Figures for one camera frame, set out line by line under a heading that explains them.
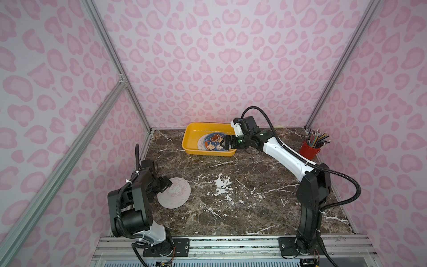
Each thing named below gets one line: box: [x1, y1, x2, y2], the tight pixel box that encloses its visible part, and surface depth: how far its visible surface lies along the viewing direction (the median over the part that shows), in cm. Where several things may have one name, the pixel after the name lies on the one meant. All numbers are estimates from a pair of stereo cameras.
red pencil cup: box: [299, 140, 321, 160], surface depth 100 cm
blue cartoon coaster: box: [204, 132, 227, 152], surface depth 112 cm
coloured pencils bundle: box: [303, 127, 332, 149], surface depth 97 cm
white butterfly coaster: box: [197, 134, 209, 151], surface depth 112 cm
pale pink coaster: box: [156, 176, 192, 210], surface depth 92 cm
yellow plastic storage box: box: [181, 122, 237, 157], surface depth 114 cm
